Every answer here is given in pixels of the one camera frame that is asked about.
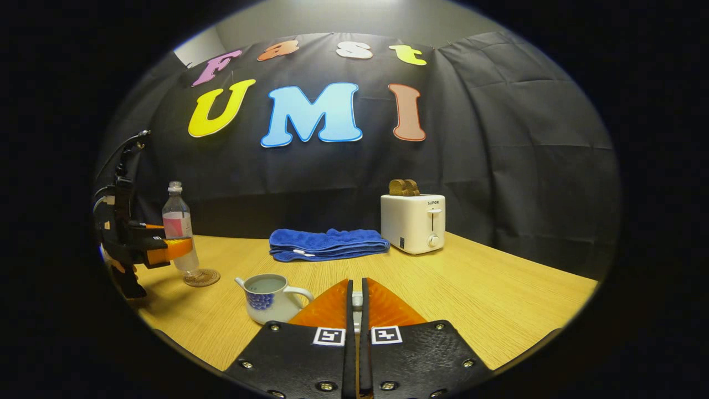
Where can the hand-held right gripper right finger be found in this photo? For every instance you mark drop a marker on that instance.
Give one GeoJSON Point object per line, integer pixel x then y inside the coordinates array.
{"type": "Point", "coordinates": [365, 354]}

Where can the round wooden coaster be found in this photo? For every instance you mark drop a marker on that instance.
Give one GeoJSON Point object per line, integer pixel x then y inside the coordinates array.
{"type": "Point", "coordinates": [204, 279]}

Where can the white toaster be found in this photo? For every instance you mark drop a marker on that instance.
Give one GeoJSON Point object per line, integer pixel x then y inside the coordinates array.
{"type": "Point", "coordinates": [412, 224]}

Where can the brown toast slice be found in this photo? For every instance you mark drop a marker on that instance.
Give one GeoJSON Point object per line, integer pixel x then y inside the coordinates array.
{"type": "Point", "coordinates": [397, 187]}
{"type": "Point", "coordinates": [412, 187]}

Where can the white blue-patterned teacup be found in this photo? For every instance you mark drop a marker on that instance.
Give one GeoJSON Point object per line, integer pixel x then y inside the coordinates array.
{"type": "Point", "coordinates": [271, 305]}

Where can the black backdrop cloth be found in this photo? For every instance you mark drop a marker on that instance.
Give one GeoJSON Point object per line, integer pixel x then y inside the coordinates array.
{"type": "Point", "coordinates": [443, 155]}

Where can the clear plastic water bottle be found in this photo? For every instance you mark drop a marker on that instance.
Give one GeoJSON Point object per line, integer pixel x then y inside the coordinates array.
{"type": "Point", "coordinates": [176, 221]}

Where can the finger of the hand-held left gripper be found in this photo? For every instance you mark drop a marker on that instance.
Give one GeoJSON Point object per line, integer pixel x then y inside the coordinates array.
{"type": "Point", "coordinates": [171, 250]}
{"type": "Point", "coordinates": [149, 225]}

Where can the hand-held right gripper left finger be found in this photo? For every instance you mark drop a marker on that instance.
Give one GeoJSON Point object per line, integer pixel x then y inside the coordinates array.
{"type": "Point", "coordinates": [348, 354]}

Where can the folded blue towel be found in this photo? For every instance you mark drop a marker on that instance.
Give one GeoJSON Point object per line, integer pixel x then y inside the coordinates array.
{"type": "Point", "coordinates": [332, 244]}

